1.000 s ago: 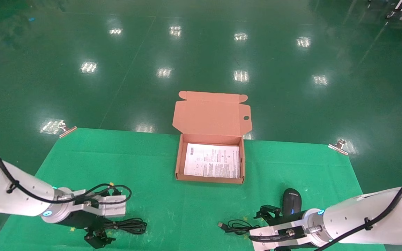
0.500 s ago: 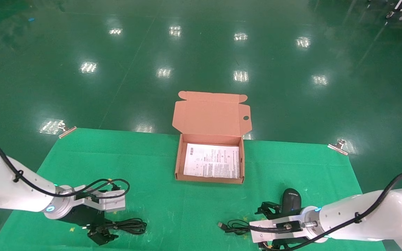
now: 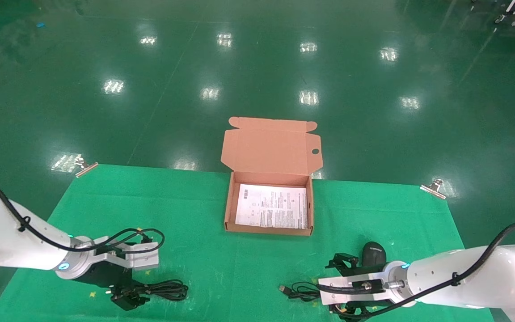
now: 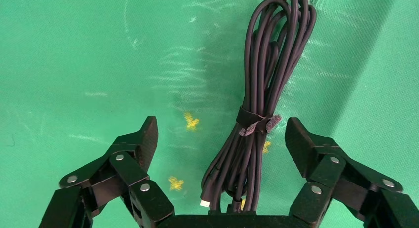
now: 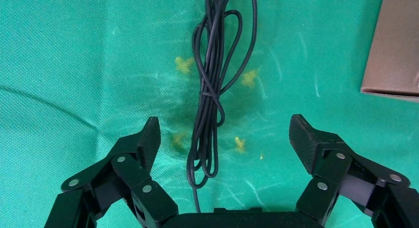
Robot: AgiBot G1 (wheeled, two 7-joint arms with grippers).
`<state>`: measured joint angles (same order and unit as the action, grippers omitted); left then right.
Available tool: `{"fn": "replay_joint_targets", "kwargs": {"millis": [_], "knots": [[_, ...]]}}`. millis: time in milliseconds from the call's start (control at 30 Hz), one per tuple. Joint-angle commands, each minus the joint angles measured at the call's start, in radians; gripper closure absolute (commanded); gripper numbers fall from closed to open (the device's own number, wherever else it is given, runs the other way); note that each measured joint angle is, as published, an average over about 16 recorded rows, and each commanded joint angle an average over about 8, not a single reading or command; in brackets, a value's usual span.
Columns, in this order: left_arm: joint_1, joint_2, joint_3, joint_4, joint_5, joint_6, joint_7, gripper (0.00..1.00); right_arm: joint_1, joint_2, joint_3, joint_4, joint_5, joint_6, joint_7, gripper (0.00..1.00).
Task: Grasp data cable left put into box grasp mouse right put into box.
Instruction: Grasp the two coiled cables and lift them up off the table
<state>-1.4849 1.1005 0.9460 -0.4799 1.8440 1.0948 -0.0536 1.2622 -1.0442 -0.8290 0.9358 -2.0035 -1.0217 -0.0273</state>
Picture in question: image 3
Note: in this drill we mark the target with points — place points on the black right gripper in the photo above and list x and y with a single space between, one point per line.
369 271

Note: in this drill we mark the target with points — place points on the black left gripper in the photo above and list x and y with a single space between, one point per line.
105 275

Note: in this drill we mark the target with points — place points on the open brown cardboard box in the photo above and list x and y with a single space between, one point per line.
271 147

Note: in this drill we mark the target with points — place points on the green table mat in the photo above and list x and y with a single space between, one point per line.
217 250

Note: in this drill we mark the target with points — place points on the white printed manual sheet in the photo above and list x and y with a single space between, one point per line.
271 205

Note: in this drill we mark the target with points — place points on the metal binder clip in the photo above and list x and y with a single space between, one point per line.
434 188
86 167

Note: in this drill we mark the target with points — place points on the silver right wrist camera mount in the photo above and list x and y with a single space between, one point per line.
333 295

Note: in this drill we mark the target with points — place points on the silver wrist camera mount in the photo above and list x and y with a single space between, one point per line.
143 260
333 295

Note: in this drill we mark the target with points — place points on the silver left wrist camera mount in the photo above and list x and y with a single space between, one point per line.
143 260

